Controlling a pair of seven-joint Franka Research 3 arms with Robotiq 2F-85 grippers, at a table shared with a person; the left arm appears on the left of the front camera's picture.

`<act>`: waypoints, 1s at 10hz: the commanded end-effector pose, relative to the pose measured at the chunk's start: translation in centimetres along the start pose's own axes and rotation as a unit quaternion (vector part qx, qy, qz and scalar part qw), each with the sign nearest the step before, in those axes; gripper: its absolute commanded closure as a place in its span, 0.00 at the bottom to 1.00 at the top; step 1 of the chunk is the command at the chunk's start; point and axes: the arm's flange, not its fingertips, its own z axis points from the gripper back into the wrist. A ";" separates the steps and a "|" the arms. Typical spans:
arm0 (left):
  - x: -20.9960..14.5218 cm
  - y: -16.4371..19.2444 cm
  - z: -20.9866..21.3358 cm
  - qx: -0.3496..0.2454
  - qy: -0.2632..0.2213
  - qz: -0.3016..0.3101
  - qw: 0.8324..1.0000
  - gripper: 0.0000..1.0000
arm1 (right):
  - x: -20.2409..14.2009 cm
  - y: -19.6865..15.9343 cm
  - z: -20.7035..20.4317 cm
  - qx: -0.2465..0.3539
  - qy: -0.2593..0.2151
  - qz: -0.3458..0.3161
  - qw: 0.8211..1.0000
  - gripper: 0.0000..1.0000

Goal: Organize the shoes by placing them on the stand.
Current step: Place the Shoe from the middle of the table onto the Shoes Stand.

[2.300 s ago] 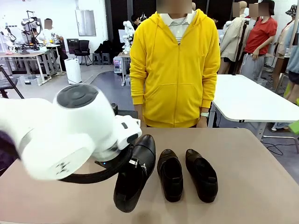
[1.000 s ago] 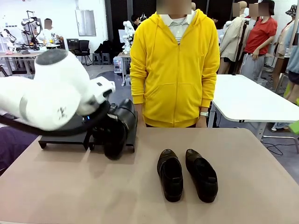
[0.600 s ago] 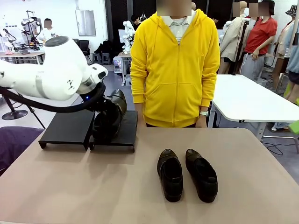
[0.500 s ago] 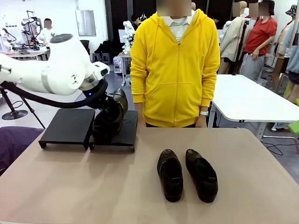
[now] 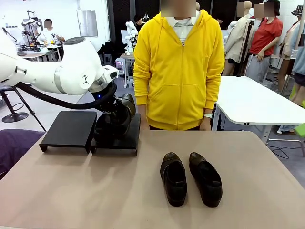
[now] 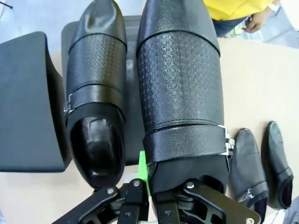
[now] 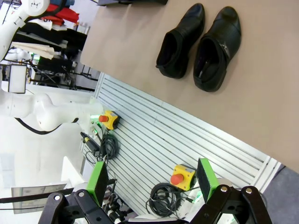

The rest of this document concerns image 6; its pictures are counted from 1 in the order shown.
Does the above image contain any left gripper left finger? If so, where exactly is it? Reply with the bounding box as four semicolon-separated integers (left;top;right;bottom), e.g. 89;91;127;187
50;151;151;224

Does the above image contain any person's left hand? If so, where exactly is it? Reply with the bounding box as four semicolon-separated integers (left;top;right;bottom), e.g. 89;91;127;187
242;9;281;33

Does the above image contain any black smooth buckle shoe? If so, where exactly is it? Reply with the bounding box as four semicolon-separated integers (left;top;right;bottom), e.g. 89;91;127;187
261;120;294;210
228;127;269;212

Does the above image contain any person in yellow hoodie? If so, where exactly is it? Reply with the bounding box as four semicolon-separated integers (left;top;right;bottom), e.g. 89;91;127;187
202;0;275;38

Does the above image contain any black textured buckle shoe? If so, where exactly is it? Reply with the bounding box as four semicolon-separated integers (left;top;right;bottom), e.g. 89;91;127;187
136;0;235;210
63;0;128;189

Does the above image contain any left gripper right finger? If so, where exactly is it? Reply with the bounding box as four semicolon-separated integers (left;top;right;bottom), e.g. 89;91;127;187
151;178;262;224

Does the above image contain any black shoe stand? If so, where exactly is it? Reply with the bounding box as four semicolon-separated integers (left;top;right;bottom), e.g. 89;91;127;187
0;31;68;174
61;15;150;168

